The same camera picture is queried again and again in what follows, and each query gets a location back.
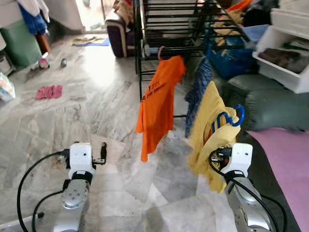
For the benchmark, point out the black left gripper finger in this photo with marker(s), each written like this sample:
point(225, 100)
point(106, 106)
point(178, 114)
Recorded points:
point(103, 151)

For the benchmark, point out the yellow shirt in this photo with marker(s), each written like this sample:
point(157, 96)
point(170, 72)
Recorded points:
point(207, 135)

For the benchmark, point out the royal blue plastic hanger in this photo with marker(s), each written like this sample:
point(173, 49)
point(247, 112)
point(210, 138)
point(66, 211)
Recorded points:
point(241, 115)

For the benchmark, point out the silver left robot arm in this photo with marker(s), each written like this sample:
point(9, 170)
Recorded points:
point(72, 203)

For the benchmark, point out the pink plastic hanger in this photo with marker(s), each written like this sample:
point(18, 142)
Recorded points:
point(161, 50)

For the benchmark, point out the pink foam mat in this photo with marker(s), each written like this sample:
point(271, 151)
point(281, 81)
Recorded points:
point(287, 179)

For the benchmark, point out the blue plaid shirt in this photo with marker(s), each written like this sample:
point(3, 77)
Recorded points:
point(198, 92)

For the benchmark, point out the green leather sofa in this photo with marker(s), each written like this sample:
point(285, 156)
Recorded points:
point(280, 108)

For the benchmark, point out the orange t-shirt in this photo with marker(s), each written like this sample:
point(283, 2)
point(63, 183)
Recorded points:
point(159, 101)

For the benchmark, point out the pink floor cloth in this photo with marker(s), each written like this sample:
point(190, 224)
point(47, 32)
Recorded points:
point(48, 92)

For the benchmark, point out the teal blue bag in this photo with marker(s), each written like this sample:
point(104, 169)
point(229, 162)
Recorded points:
point(231, 60)

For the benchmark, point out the small grey shoe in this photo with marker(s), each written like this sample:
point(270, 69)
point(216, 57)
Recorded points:
point(63, 62)

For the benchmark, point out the white storage bin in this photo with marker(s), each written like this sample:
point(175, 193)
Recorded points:
point(285, 79)

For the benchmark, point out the blue floor mat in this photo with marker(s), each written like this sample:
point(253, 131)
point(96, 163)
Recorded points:
point(94, 43)

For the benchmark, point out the white pink toy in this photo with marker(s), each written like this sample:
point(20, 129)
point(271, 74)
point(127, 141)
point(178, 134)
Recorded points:
point(42, 62)

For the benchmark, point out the white stick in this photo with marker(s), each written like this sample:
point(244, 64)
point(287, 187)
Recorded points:
point(9, 224)

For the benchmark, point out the black metal drying rack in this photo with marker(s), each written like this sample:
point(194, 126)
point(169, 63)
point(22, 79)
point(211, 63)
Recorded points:
point(139, 48)

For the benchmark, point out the purple armchair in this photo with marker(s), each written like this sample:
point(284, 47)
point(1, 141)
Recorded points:
point(120, 41)

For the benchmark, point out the brown floor rag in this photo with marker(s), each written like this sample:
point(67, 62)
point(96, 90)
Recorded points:
point(87, 39)

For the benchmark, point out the folded clothes pile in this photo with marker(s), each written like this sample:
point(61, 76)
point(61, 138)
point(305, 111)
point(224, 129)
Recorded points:
point(285, 58)

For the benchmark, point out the tissue pack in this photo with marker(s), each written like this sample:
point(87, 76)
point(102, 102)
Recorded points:
point(6, 87)

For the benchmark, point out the light blue towel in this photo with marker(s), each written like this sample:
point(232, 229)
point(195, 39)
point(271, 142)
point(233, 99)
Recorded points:
point(256, 33)

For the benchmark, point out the mustard yellow cloth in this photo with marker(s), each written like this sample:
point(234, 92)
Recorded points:
point(229, 24)

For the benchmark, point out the green laundry basket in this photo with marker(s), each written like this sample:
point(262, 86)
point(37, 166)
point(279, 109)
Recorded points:
point(21, 46)

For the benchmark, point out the white storage shelf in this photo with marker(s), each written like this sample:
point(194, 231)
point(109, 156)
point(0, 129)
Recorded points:
point(4, 58)

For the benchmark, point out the brown draped cloth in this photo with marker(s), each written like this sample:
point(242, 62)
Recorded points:
point(124, 12)

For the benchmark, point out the blue hanging cloth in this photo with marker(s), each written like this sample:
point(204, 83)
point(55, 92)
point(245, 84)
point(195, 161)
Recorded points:
point(34, 24)

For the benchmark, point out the black crumpled cloth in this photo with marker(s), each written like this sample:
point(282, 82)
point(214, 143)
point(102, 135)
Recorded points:
point(258, 14)

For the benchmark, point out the white hanging cloth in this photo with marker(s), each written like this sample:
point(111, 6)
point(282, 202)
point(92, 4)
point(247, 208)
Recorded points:
point(34, 6)

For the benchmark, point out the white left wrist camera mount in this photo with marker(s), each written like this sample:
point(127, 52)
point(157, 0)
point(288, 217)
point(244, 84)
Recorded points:
point(80, 157)

